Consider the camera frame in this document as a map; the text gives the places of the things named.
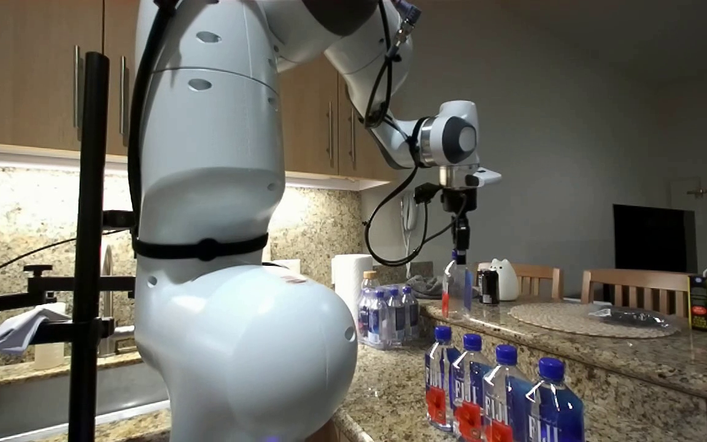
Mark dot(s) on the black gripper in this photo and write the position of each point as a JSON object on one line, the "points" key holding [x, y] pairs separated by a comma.
{"points": [[461, 203]]}

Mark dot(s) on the fiji water bottle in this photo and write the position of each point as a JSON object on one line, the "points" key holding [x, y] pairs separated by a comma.
{"points": [[458, 291], [467, 407], [437, 401], [553, 411], [505, 402]]}

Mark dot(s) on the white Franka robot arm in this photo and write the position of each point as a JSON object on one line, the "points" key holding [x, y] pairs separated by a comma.
{"points": [[207, 122]]}

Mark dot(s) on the shrink-wrapped water bottle pack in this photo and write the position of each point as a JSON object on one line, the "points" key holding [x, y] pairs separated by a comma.
{"points": [[387, 320]]}

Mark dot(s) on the grey cloth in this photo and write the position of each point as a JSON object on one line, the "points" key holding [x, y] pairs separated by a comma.
{"points": [[430, 284]]}

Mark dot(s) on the white plastic jug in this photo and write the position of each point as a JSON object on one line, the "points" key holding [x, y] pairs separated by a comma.
{"points": [[506, 283]]}

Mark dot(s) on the wooden slatted chair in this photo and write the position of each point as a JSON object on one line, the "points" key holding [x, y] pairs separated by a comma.
{"points": [[640, 288], [540, 283]]}

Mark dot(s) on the white paper towel roll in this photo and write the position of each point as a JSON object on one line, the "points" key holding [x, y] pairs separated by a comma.
{"points": [[353, 283]]}

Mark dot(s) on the small glass dish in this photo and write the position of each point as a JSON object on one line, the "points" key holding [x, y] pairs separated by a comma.
{"points": [[624, 318]]}

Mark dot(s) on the black flat screen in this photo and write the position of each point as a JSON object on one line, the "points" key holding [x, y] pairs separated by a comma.
{"points": [[651, 238]]}

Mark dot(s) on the black orange drink carton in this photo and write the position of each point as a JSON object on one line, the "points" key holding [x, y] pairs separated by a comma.
{"points": [[700, 304]]}

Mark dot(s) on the white crumpled paper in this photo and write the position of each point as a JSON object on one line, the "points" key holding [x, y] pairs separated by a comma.
{"points": [[26, 327]]}

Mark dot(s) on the black camera stand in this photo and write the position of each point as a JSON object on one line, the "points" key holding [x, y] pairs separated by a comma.
{"points": [[91, 162]]}

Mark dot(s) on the wooden wall cabinets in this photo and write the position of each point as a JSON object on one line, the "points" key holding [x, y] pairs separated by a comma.
{"points": [[10, 74]]}

